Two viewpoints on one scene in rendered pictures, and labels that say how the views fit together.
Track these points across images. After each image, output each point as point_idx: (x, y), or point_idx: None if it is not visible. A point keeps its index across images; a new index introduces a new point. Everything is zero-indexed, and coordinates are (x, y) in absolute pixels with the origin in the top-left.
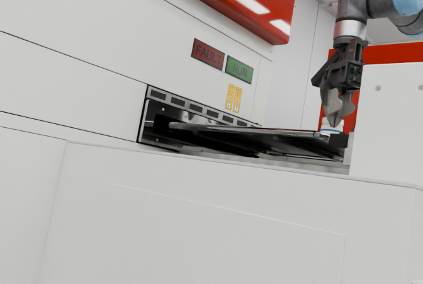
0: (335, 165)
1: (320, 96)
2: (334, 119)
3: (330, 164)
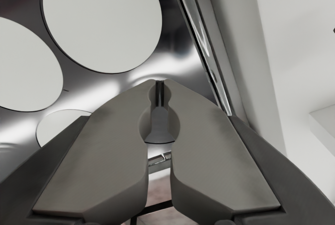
0: None
1: (36, 152)
2: (157, 105)
3: None
